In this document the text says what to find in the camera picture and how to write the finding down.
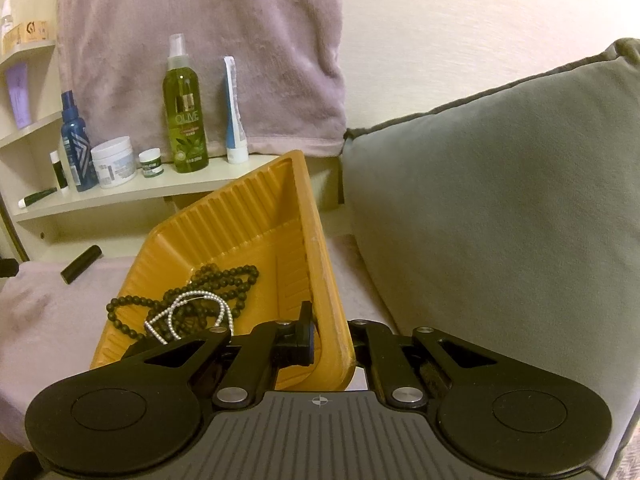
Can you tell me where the white and green lip balm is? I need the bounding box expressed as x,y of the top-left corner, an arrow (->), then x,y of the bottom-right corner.
49,151 -> 70,191

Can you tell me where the white cream jar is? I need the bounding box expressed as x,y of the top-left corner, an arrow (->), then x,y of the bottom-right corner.
91,136 -> 138,190

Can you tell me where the blue spray bottle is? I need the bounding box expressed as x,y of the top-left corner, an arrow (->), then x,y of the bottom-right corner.
60,91 -> 99,193

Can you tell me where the white and blue tube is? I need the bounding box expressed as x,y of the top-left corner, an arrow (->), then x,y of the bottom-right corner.
222,56 -> 250,165

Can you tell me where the green spray bottle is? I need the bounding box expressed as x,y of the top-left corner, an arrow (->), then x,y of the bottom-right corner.
162,34 -> 210,174

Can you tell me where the yellow plastic tray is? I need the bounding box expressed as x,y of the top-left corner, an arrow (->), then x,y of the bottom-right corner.
90,150 -> 357,392

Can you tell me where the white pearl necklace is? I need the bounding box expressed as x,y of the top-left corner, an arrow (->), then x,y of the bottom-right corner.
144,289 -> 236,346

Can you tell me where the cream corner shelf unit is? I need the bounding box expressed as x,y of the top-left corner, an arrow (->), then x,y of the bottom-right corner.
0,40 -> 282,262

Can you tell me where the black bead necklace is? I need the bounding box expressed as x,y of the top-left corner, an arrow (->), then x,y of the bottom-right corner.
106,263 -> 261,345

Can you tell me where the mauve fleece blanket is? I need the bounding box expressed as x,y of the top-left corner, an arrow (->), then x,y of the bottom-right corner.
0,232 -> 401,453

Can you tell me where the dark tube with white cap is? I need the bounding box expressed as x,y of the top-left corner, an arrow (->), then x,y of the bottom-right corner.
18,186 -> 59,210

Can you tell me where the mauve hanging towel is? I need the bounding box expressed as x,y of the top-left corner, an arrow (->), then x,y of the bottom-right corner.
56,0 -> 349,159

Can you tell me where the black cylindrical tube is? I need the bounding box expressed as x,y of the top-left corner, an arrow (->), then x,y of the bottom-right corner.
60,244 -> 103,284

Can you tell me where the grey cushion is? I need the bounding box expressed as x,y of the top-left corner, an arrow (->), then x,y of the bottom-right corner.
340,37 -> 640,476

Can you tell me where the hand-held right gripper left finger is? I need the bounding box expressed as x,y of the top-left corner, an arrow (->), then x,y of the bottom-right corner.
142,300 -> 321,408

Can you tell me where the small green and white jar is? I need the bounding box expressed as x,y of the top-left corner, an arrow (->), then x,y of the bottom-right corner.
138,148 -> 164,180

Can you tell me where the orange cardboard box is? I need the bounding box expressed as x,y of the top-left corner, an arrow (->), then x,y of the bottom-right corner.
1,21 -> 50,56

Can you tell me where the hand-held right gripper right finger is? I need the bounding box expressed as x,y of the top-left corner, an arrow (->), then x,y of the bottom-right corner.
347,318 -> 501,408

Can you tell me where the purple tube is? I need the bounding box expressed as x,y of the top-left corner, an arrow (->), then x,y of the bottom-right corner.
5,62 -> 33,130

